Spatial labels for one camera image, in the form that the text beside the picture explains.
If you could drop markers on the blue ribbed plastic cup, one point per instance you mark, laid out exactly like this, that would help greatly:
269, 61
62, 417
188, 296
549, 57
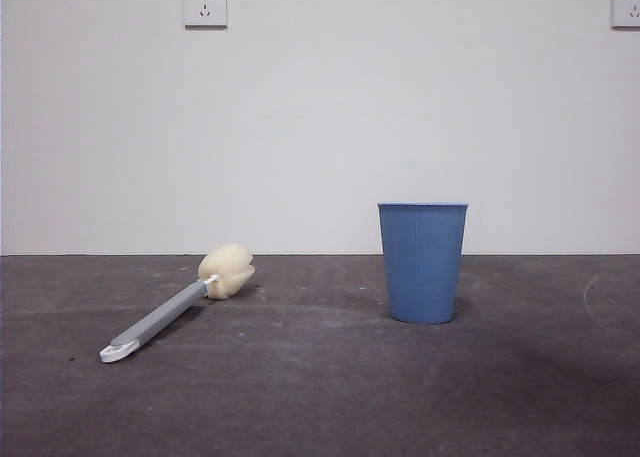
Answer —
422, 267

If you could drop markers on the white wall socket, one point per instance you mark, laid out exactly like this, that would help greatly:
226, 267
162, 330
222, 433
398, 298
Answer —
205, 6
627, 7

